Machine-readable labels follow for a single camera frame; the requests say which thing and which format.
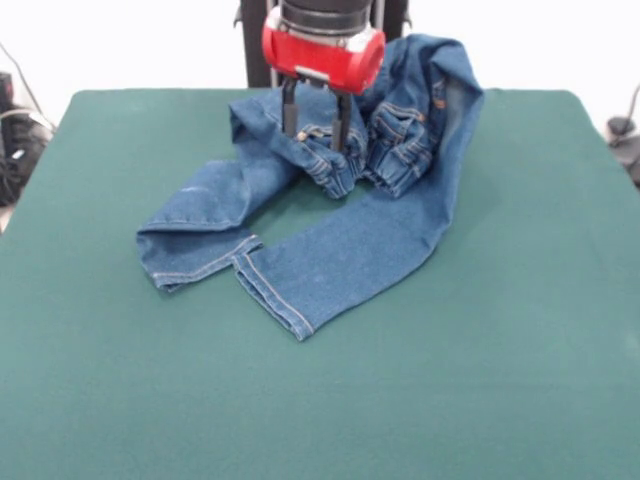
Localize blue denim jeans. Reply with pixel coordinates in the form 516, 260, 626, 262
135, 33, 486, 342

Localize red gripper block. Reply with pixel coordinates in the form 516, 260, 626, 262
260, 7, 387, 151

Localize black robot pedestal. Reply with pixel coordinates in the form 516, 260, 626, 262
233, 0, 414, 90

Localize dark green table cloth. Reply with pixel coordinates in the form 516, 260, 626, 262
0, 87, 640, 480

